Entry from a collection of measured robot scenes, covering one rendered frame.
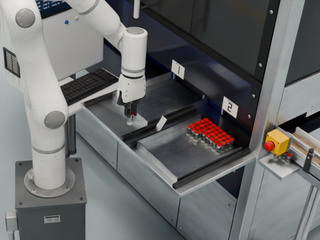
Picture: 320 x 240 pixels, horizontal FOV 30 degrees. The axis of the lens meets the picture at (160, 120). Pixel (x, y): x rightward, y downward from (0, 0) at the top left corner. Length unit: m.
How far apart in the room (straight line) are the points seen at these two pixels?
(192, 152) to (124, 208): 1.06
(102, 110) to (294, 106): 0.82
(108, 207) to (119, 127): 0.97
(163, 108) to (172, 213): 0.72
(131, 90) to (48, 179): 0.45
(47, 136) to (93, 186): 1.46
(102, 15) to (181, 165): 0.75
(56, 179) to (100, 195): 1.27
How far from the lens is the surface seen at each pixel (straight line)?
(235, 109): 2.46
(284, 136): 2.36
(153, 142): 2.46
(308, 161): 2.42
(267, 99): 2.31
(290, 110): 2.45
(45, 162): 2.17
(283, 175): 2.42
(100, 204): 3.43
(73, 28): 2.87
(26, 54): 1.91
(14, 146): 3.84
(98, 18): 1.92
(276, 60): 2.22
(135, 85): 2.11
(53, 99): 1.97
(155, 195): 3.24
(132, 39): 2.02
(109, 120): 2.57
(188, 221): 3.07
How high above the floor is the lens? 2.42
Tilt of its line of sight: 37 degrees down
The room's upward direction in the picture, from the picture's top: 5 degrees clockwise
